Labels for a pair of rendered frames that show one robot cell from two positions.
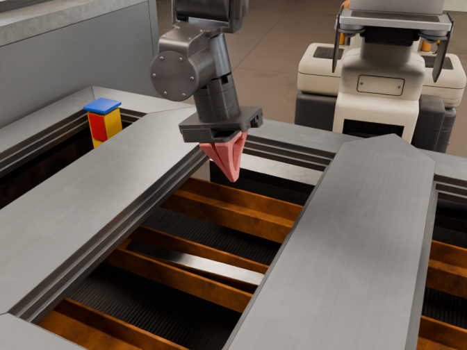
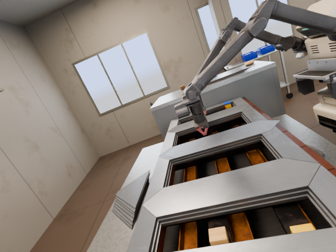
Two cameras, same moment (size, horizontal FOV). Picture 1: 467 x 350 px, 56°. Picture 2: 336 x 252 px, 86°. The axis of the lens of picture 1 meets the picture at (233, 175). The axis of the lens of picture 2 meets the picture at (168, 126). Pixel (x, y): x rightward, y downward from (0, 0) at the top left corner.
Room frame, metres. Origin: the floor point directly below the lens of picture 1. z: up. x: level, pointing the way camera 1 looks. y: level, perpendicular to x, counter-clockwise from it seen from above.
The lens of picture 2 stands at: (0.06, -1.17, 1.38)
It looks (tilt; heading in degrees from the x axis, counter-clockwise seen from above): 17 degrees down; 79
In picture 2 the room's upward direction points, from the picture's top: 23 degrees counter-clockwise
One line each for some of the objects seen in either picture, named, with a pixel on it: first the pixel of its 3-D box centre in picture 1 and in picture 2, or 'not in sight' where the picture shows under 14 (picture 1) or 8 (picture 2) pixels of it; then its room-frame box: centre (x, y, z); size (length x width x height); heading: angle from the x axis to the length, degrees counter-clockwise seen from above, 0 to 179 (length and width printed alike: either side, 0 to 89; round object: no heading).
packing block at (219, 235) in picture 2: not in sight; (218, 237); (0.16, -0.70, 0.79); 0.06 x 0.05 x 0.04; 155
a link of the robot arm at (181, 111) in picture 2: not in sight; (185, 104); (0.33, -0.35, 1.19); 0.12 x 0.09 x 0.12; 161
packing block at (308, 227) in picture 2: not in sight; (305, 236); (0.37, -0.85, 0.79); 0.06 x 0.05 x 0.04; 155
